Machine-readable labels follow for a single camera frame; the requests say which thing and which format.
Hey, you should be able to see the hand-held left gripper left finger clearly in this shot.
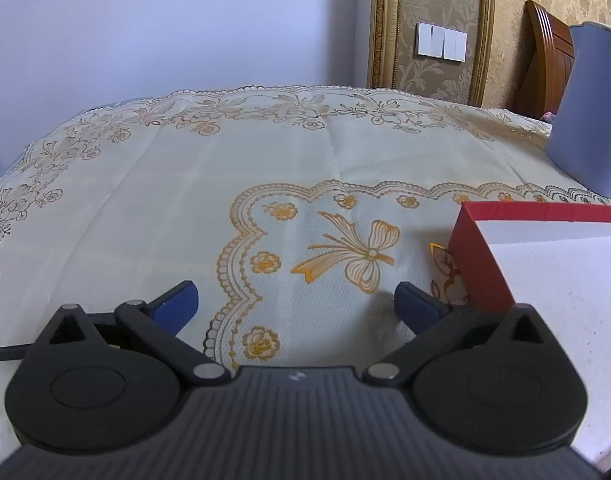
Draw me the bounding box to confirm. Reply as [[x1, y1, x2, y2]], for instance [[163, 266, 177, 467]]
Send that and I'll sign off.
[[32, 280, 231, 389]]

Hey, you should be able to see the white wall light switch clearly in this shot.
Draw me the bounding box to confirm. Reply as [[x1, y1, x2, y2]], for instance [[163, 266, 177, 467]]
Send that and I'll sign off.
[[416, 22, 469, 61]]

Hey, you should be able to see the blue electric kettle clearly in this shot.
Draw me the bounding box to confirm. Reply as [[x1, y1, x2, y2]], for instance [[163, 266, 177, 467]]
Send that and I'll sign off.
[[545, 21, 611, 199]]

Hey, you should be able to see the brown wooden headboard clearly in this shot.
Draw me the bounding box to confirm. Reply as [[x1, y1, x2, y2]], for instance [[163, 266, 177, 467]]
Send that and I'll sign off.
[[513, 1, 576, 121]]

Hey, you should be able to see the cream floral lace tablecloth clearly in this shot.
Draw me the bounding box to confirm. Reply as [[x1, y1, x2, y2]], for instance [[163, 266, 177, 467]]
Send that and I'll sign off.
[[0, 85, 611, 461]]

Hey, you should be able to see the gold wall moulding frame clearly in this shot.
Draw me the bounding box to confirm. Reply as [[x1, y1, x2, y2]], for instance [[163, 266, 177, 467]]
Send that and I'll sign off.
[[368, 0, 497, 108]]

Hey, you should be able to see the red cardboard box white inside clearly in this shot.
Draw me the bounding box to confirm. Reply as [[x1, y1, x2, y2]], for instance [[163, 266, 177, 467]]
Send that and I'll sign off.
[[448, 201, 611, 471]]

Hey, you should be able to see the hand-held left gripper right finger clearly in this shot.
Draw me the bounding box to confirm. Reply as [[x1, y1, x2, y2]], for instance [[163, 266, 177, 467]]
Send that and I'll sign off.
[[363, 281, 559, 389]]

